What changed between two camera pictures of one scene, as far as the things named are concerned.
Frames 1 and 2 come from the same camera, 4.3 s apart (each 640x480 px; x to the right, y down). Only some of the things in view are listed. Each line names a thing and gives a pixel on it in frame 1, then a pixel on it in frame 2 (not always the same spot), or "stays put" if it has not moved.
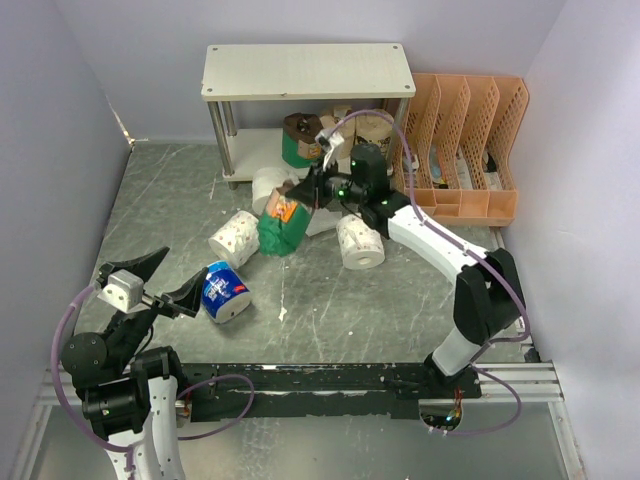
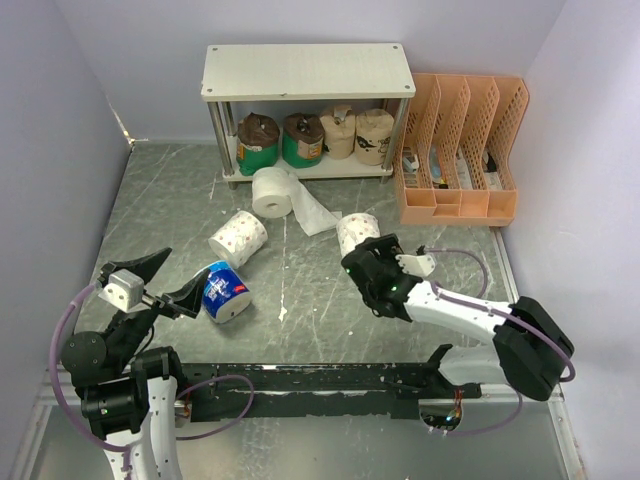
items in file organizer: x=490 y=171 stays put
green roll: x=283 y=226 → x=257 y=143
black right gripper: x=311 y=189 → x=387 y=246
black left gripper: x=183 y=300 stays put
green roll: x=300 y=147 stays put
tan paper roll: x=374 y=128 stays put
